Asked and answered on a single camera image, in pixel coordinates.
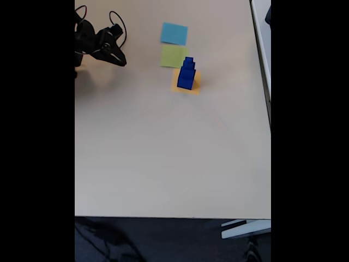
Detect medium blue cube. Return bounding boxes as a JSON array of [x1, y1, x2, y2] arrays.
[[180, 61, 196, 80]]

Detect green paper square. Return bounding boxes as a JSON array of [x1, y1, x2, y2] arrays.
[[159, 45, 190, 69]]

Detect blue paper square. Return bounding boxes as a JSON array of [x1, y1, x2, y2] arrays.
[[160, 22, 189, 46]]

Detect orange paper square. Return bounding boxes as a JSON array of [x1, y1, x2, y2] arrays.
[[171, 68, 203, 96]]

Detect large blue cube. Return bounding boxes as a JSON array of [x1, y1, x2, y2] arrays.
[[177, 68, 197, 91]]

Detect white neighbouring table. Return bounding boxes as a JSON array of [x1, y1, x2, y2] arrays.
[[249, 0, 272, 129]]

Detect white table foot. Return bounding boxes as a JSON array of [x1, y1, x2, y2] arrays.
[[220, 219, 272, 240]]

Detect black camera box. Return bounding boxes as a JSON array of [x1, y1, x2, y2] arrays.
[[110, 23, 124, 38]]

